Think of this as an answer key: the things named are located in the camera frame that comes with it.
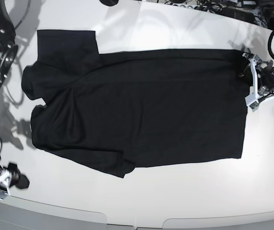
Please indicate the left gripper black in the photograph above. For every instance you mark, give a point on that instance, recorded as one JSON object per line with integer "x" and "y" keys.
{"x": 266, "y": 75}

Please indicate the black t-shirt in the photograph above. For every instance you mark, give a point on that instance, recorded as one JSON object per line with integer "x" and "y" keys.
{"x": 119, "y": 111}

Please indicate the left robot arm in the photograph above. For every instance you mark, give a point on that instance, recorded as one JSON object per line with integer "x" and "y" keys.
{"x": 258, "y": 74}

